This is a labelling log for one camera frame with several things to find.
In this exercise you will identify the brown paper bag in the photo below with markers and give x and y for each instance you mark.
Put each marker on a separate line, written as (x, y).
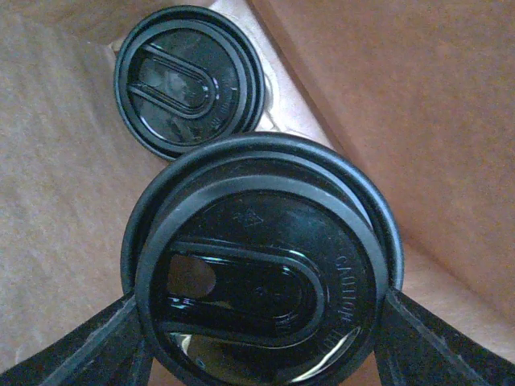
(418, 94)

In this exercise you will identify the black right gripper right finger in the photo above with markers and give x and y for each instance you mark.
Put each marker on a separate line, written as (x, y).
(415, 347)

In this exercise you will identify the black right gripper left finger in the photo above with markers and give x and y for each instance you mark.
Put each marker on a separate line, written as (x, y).
(107, 349)

